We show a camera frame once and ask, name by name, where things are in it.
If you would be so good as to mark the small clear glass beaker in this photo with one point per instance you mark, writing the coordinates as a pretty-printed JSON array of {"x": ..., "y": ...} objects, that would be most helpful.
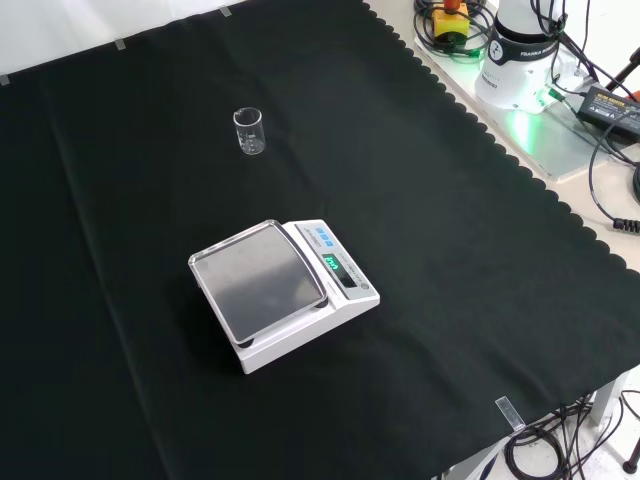
[{"x": 249, "y": 134}]

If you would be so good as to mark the white electronic balance steel pan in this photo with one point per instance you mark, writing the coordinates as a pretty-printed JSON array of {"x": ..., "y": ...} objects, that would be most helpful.
[{"x": 280, "y": 295}]

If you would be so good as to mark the black bench cloth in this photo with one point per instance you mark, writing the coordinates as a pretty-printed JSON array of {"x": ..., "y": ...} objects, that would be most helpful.
[{"x": 425, "y": 225}]

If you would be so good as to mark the pale mounting board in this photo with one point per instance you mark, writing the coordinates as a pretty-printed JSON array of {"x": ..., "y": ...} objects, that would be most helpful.
[{"x": 555, "y": 145}]

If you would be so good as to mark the yellow stop button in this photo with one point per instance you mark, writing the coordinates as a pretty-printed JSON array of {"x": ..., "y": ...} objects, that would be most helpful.
[{"x": 450, "y": 22}]

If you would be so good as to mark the clear tape strip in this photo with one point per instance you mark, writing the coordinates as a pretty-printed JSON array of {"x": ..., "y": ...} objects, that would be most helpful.
[{"x": 509, "y": 414}]

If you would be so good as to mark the black power adapter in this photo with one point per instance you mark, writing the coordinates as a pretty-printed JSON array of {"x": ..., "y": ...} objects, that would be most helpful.
[{"x": 612, "y": 112}]

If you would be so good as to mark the white bench leg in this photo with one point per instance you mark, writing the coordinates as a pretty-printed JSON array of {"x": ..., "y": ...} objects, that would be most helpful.
[{"x": 607, "y": 407}]

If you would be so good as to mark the black tripod leg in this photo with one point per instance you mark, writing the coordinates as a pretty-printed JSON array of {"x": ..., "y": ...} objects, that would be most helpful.
[{"x": 625, "y": 72}]

